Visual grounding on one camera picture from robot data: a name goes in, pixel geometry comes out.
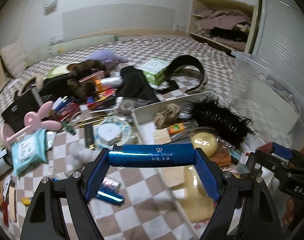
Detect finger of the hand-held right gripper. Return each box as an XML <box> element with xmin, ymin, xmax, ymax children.
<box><xmin>271</xmin><ymin>142</ymin><xmax>296</xmax><ymax>161</ymax></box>
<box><xmin>246</xmin><ymin>150</ymin><xmax>288</xmax><ymax>180</ymax></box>

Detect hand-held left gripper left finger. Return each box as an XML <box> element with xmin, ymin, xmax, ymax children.
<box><xmin>20</xmin><ymin>148</ymin><xmax>111</xmax><ymax>240</ymax></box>

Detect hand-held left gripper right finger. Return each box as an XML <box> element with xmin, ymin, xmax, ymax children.
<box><xmin>193</xmin><ymin>147</ymin><xmax>284</xmax><ymax>240</ymax></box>

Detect blue printed lighter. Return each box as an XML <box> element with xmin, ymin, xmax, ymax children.
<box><xmin>108</xmin><ymin>143</ymin><xmax>194</xmax><ymax>167</ymax></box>

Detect white shallow box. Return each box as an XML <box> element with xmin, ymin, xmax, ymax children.
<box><xmin>133</xmin><ymin>91</ymin><xmax>275</xmax><ymax>230</ymax></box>

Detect person's right hand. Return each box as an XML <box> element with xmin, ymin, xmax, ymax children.
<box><xmin>282</xmin><ymin>194</ymin><xmax>304</xmax><ymax>232</ymax></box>

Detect floral printed lighter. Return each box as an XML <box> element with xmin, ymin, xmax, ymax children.
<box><xmin>102</xmin><ymin>176</ymin><xmax>121</xmax><ymax>190</ymax></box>

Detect small white plush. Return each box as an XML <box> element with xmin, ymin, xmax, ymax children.
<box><xmin>68</xmin><ymin>142</ymin><xmax>92</xmax><ymax>167</ymax></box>

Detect metallic blue lighter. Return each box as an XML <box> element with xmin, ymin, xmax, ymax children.
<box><xmin>96</xmin><ymin>189</ymin><xmax>125</xmax><ymax>204</ymax></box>

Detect yellow bottle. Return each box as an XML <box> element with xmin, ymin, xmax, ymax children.
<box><xmin>177</xmin><ymin>132</ymin><xmax>220</xmax><ymax>220</ymax></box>

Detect black gold tube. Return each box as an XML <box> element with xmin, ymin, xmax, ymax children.
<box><xmin>84</xmin><ymin>125</ymin><xmax>95</xmax><ymax>150</ymax></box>

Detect white round device in bag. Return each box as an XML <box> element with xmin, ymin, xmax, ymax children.
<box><xmin>93</xmin><ymin>117</ymin><xmax>137</xmax><ymax>148</ymax></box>

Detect green clothespin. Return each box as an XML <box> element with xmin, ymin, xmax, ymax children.
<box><xmin>60</xmin><ymin>120</ymin><xmax>76</xmax><ymax>135</ymax></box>

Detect black feather tickler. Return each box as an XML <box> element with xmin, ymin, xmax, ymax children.
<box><xmin>184</xmin><ymin>97</ymin><xmax>254</xmax><ymax>150</ymax></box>

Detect wooden box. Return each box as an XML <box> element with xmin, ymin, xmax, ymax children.
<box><xmin>153</xmin><ymin>129</ymin><xmax>172</xmax><ymax>145</ymax></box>

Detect checkered bed sheet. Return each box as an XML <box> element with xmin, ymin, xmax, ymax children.
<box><xmin>0</xmin><ymin>37</ymin><xmax>304</xmax><ymax>240</ymax></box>

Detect clear plastic storage bin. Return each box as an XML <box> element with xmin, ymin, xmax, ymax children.
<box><xmin>230</xmin><ymin>51</ymin><xmax>304</xmax><ymax>155</ymax></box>

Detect shiny red packet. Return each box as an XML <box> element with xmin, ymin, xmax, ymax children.
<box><xmin>54</xmin><ymin>101</ymin><xmax>81</xmax><ymax>118</ymax></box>

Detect teal wet wipes pack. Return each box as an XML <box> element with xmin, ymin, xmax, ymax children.
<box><xmin>11</xmin><ymin>129</ymin><xmax>48</xmax><ymax>176</ymax></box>

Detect clear bag with tape roll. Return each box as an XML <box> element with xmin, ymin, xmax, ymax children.
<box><xmin>116</xmin><ymin>96</ymin><xmax>152</xmax><ymax>117</ymax></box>

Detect pink rabbit-ear fan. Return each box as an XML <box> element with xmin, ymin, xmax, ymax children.
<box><xmin>0</xmin><ymin>101</ymin><xmax>62</xmax><ymax>147</ymax></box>

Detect wooden stick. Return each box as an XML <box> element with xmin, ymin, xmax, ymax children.
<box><xmin>8</xmin><ymin>185</ymin><xmax>17</xmax><ymax>222</ymax></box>

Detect silver orange bottle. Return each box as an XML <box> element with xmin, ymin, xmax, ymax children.
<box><xmin>96</xmin><ymin>76</ymin><xmax>124</xmax><ymax>92</ymax></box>

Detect rose gold case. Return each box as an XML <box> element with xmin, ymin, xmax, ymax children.
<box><xmin>78</xmin><ymin>70</ymin><xmax>105</xmax><ymax>83</ymax></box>

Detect black cloth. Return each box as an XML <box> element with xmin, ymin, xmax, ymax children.
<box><xmin>116</xmin><ymin>66</ymin><xmax>161</xmax><ymax>103</ymax></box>

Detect black fur-trimmed hat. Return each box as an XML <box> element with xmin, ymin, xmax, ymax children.
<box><xmin>18</xmin><ymin>76</ymin><xmax>70</xmax><ymax>97</ymax></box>

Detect black handbag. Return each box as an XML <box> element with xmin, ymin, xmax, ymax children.
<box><xmin>1</xmin><ymin>86</ymin><xmax>46</xmax><ymax>133</ymax></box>

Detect brown furry hair accessory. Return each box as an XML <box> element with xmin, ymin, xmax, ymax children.
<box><xmin>67</xmin><ymin>59</ymin><xmax>107</xmax><ymax>98</ymax></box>

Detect light green pouch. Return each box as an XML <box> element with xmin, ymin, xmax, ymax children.
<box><xmin>47</xmin><ymin>66</ymin><xmax>70</xmax><ymax>79</ymax></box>

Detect green tissue pack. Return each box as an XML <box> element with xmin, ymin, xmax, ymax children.
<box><xmin>139</xmin><ymin>58</ymin><xmax>171</xmax><ymax>87</ymax></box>

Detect black sun visor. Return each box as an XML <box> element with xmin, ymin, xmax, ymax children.
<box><xmin>164</xmin><ymin>54</ymin><xmax>209</xmax><ymax>93</ymax></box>

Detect purple plush toy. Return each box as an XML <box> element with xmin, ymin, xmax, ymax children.
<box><xmin>88</xmin><ymin>50</ymin><xmax>129</xmax><ymax>65</ymax></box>

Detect white roller shutter door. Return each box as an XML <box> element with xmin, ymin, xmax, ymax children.
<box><xmin>251</xmin><ymin>0</ymin><xmax>304</xmax><ymax>105</ymax></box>

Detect long green pillow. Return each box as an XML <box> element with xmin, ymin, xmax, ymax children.
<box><xmin>25</xmin><ymin>34</ymin><xmax>120</xmax><ymax>67</ymax></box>

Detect black clothes pile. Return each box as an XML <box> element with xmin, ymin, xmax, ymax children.
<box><xmin>209</xmin><ymin>26</ymin><xmax>250</xmax><ymax>44</ymax></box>

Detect white fluffy pillow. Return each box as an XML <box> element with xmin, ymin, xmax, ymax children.
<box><xmin>2</xmin><ymin>41</ymin><xmax>27</xmax><ymax>77</ymax></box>

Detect pink clothes pile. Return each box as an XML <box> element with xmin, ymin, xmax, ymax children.
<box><xmin>193</xmin><ymin>9</ymin><xmax>251</xmax><ymax>34</ymax></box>

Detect wooden closet shelf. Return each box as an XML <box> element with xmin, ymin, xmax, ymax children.
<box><xmin>187</xmin><ymin>0</ymin><xmax>258</xmax><ymax>54</ymax></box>

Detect grey headboard panel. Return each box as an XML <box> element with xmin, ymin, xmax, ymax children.
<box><xmin>62</xmin><ymin>4</ymin><xmax>177</xmax><ymax>42</ymax></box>

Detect beige rope bundle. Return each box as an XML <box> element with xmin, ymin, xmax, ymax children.
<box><xmin>153</xmin><ymin>104</ymin><xmax>181</xmax><ymax>129</ymax></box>

